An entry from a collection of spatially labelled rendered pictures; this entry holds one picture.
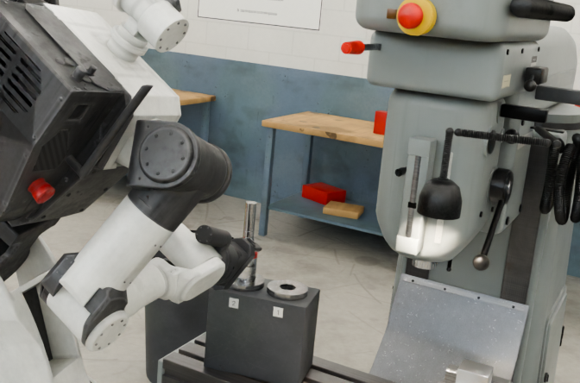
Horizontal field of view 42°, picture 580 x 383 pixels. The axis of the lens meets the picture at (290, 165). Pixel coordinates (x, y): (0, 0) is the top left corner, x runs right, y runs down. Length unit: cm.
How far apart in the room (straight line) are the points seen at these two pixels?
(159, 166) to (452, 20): 50
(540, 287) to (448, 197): 68
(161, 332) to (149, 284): 218
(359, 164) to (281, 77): 99
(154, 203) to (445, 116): 55
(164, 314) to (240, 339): 176
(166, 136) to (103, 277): 23
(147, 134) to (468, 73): 55
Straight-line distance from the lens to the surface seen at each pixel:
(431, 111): 138
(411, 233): 139
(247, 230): 165
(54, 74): 106
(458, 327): 191
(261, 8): 648
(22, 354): 139
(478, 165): 140
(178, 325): 342
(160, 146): 108
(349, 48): 124
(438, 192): 127
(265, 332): 166
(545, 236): 187
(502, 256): 188
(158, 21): 118
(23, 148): 110
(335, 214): 561
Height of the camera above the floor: 177
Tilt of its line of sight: 12 degrees down
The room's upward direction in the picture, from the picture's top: 5 degrees clockwise
